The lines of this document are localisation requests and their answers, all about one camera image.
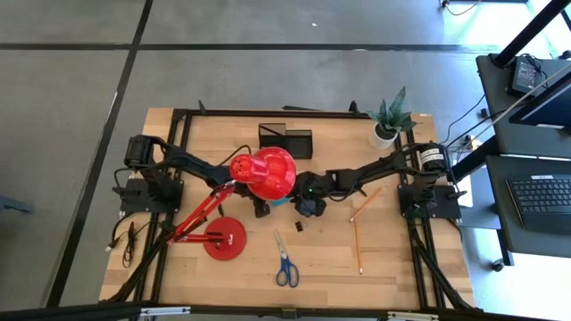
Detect red desk lamp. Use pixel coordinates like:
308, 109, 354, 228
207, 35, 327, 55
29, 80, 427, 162
167, 146, 298, 262

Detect black aluminium table frame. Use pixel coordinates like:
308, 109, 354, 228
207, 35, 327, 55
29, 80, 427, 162
104, 100, 483, 313

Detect yellow pencil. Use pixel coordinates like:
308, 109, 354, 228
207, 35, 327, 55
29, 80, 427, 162
353, 219, 364, 275
349, 186, 384, 224

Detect black cable bundle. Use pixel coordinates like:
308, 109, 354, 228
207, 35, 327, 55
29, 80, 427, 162
120, 220, 138, 269

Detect grey floor object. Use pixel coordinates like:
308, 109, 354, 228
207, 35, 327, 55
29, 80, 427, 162
0, 193, 36, 216

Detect black desk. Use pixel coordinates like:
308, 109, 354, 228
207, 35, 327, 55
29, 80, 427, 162
484, 153, 571, 260
475, 52, 571, 158

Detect green plant in white pot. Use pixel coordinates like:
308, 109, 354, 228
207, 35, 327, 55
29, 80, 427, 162
366, 86, 419, 152

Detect silver bracket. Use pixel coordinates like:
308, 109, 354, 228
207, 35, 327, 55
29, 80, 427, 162
139, 305, 192, 318
386, 310, 441, 321

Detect white paper sheet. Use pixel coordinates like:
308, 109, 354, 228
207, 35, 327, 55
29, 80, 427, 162
455, 174, 475, 209

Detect white power strip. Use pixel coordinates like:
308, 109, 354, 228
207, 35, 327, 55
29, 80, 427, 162
461, 132, 484, 152

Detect black cable white connector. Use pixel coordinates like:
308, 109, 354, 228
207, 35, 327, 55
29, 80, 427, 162
104, 212, 135, 253

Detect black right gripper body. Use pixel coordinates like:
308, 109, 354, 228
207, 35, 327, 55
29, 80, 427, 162
292, 171, 340, 202

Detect black mesh desk organizer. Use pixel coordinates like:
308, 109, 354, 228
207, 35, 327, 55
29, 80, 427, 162
258, 122, 314, 161

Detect blue-handled scissors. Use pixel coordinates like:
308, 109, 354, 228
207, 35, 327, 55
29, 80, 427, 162
273, 228, 301, 289

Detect black monitor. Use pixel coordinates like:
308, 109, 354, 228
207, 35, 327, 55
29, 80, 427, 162
508, 73, 571, 130

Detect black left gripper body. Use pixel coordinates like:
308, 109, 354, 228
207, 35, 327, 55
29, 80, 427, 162
235, 181, 256, 202

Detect black diagonal pole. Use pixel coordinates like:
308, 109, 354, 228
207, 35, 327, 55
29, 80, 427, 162
492, 0, 571, 69

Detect black power adapter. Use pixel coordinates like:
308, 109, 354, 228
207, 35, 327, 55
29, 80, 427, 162
509, 55, 544, 98

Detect black keyboard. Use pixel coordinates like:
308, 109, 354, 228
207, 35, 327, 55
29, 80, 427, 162
505, 173, 571, 236

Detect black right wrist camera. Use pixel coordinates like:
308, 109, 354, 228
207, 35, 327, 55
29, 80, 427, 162
296, 199, 327, 219

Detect black rig bar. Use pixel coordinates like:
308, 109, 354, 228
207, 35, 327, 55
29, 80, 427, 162
0, 300, 571, 321

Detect cable with black plug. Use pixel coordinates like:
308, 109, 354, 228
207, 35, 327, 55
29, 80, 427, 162
440, 0, 484, 18

